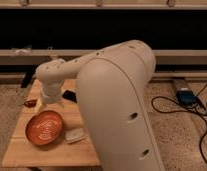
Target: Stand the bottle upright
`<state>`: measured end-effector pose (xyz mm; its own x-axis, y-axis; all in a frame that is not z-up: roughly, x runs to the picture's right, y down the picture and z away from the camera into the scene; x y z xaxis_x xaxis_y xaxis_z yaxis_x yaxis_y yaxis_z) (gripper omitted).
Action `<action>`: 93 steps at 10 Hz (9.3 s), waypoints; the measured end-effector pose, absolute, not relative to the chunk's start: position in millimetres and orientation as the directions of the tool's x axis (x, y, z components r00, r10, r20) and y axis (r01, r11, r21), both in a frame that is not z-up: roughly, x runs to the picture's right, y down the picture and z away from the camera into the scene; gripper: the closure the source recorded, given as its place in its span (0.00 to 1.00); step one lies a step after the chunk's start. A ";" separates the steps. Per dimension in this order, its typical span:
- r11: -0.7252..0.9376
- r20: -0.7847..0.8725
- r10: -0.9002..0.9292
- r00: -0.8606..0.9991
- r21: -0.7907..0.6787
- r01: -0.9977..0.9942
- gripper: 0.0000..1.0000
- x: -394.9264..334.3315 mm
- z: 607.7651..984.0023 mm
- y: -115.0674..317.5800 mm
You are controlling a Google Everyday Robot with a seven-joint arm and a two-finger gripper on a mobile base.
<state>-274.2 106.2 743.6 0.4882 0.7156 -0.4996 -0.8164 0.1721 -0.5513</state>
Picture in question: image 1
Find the grey metal rail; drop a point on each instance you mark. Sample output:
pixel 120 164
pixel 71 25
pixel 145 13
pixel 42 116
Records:
pixel 160 57

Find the black rectangular phone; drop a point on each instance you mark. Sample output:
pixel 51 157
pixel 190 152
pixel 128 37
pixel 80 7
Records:
pixel 69 95

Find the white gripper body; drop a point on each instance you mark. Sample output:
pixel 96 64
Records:
pixel 51 93

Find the white crumpled cloth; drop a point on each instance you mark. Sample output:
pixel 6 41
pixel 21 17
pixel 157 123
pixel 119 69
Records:
pixel 21 51

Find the orange ceramic bowl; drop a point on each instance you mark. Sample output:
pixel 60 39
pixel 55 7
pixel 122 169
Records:
pixel 44 127

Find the blue power box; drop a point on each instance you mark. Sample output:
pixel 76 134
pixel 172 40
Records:
pixel 186 97

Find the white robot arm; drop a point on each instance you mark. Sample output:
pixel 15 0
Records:
pixel 110 90

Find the white sponge block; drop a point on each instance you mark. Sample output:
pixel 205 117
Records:
pixel 75 135

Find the wooden table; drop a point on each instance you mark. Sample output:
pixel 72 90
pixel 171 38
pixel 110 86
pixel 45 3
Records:
pixel 21 153

